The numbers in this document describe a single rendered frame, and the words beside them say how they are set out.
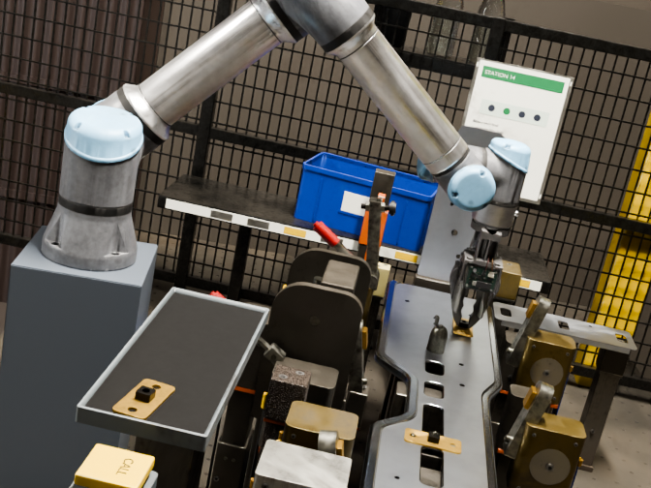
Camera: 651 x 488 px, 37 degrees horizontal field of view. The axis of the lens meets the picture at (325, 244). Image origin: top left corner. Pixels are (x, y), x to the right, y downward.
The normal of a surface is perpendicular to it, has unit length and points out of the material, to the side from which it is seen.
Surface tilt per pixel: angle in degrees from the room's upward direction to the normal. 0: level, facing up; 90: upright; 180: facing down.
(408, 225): 90
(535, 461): 90
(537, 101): 90
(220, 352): 0
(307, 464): 0
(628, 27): 90
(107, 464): 0
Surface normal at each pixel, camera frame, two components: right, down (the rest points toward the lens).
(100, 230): 0.40, 0.07
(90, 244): 0.19, 0.04
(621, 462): 0.19, -0.93
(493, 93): -0.12, 0.29
